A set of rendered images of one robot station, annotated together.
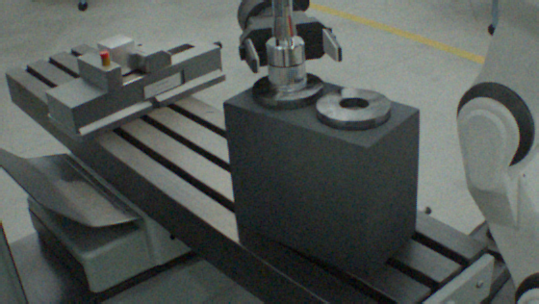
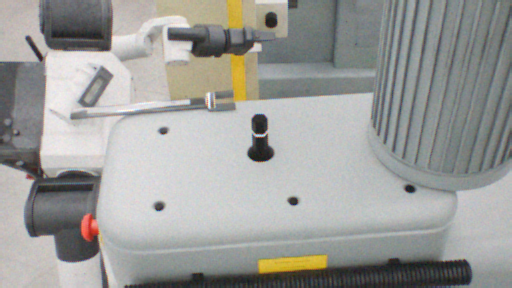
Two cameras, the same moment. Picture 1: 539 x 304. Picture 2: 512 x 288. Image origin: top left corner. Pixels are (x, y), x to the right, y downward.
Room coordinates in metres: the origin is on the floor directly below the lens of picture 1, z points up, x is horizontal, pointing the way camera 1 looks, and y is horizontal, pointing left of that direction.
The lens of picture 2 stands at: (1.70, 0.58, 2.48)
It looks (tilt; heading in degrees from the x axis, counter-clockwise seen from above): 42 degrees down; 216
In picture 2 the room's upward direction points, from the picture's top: 2 degrees counter-clockwise
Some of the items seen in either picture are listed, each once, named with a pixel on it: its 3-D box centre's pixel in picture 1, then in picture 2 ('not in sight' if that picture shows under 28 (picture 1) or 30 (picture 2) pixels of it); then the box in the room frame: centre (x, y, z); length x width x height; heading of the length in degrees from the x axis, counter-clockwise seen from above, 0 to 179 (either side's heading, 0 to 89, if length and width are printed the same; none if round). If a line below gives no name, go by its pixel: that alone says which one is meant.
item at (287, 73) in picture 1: (286, 66); not in sight; (0.85, -0.02, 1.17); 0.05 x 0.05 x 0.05
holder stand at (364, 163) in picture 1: (323, 164); not in sight; (0.82, -0.06, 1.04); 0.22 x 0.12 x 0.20; 48
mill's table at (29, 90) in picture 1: (172, 151); not in sight; (1.14, 0.18, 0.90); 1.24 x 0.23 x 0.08; 38
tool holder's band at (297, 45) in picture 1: (285, 44); not in sight; (0.85, -0.02, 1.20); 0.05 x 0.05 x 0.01
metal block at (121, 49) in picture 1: (116, 55); not in sight; (1.28, 0.29, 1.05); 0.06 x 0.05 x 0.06; 40
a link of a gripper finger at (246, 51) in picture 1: (248, 58); not in sight; (0.88, 0.03, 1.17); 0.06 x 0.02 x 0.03; 10
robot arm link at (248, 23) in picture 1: (277, 32); not in sight; (0.97, -0.01, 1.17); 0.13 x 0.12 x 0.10; 100
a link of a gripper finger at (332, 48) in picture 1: (335, 46); not in sight; (0.90, -0.09, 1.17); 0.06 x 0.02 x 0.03; 10
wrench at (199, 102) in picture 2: not in sight; (153, 106); (1.20, 0.04, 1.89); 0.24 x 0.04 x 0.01; 130
